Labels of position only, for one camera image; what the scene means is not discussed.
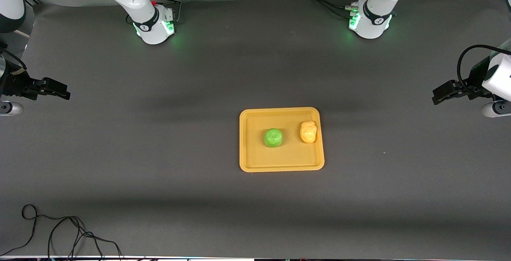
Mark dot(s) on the dark grey table mat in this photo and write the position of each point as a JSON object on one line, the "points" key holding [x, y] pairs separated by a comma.
{"points": [[239, 73]]}

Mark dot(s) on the pale thin rod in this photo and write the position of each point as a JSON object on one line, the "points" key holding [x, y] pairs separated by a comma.
{"points": [[22, 33]]}

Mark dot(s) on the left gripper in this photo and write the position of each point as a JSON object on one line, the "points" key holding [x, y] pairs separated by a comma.
{"points": [[471, 86]]}

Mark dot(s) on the green apple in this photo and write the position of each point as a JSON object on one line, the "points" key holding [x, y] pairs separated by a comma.
{"points": [[273, 137]]}

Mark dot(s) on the yellow plastic tray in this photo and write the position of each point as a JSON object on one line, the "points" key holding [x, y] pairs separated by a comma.
{"points": [[255, 157]]}

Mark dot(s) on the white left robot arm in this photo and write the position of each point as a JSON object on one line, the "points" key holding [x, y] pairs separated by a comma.
{"points": [[375, 17]]}

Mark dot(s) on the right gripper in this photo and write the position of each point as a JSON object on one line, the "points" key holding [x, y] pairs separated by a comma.
{"points": [[16, 84]]}

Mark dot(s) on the yellow potato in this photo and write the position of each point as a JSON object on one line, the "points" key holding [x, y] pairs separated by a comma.
{"points": [[308, 131]]}

